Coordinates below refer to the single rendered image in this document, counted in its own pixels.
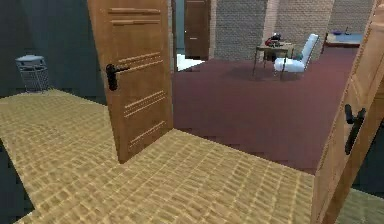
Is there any small wooden table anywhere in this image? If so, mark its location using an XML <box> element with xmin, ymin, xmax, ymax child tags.
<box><xmin>251</xmin><ymin>42</ymin><xmax>296</xmax><ymax>77</ymax></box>

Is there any light brown wooden door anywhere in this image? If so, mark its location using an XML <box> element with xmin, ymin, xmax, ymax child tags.
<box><xmin>310</xmin><ymin>0</ymin><xmax>384</xmax><ymax>224</ymax></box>
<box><xmin>86</xmin><ymin>0</ymin><xmax>174</xmax><ymax>165</ymax></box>

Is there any grey wire waste bin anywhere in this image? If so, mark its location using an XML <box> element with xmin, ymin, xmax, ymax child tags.
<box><xmin>14</xmin><ymin>54</ymin><xmax>50</xmax><ymax>94</ymax></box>

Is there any black door handle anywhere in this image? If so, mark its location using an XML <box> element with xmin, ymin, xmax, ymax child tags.
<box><xmin>105</xmin><ymin>63</ymin><xmax>131</xmax><ymax>92</ymax></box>
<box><xmin>344</xmin><ymin>103</ymin><xmax>367</xmax><ymax>156</ymax></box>

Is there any bed with blue cover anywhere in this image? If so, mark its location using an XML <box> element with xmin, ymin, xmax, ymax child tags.
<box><xmin>320</xmin><ymin>30</ymin><xmax>365</xmax><ymax>54</ymax></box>

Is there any dark brown wooden door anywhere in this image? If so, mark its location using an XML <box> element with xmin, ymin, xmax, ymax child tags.
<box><xmin>183</xmin><ymin>0</ymin><xmax>212</xmax><ymax>61</ymax></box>

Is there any red and black object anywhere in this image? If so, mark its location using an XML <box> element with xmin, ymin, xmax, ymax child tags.
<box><xmin>264</xmin><ymin>32</ymin><xmax>283</xmax><ymax>48</ymax></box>

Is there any white chair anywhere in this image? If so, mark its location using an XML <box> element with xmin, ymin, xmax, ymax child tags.
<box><xmin>273</xmin><ymin>33</ymin><xmax>320</xmax><ymax>80</ymax></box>

